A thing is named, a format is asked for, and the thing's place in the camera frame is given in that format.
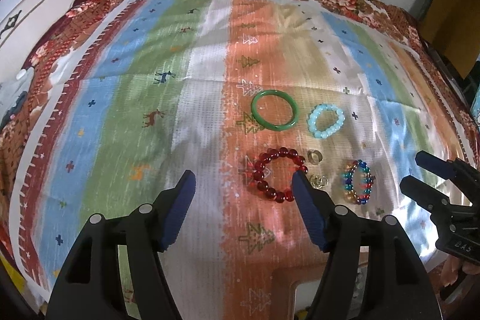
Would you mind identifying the green jade bangle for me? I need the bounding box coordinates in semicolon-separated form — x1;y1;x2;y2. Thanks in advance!
250;89;297;129

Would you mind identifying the striped printed cloth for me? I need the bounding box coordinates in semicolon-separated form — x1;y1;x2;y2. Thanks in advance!
7;0;469;306

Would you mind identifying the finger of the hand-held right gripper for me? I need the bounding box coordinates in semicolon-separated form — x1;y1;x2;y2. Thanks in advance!
415;151;480;207
399;175;451;216

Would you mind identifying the person's right hand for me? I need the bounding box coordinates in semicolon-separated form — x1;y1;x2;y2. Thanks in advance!
441;260;480;288

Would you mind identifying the light blue bead bracelet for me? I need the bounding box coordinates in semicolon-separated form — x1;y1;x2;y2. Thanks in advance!
307;103;346;139

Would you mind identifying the red bead bracelet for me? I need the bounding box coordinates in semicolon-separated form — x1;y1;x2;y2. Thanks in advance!
252;147;308;203

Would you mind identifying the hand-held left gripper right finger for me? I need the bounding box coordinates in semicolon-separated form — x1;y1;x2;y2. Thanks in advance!
292;171;442;320

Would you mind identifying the brown cardboard box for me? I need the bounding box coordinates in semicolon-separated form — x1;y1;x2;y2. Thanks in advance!
422;0;480;79

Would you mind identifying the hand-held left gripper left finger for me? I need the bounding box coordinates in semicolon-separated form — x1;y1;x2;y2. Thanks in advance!
44;170;196;320

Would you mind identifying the white cabinet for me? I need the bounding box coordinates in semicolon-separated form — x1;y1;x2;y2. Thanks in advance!
0;0;102;54

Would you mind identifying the multicolour bead bracelet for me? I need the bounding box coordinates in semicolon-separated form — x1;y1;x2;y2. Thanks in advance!
340;159;375;205

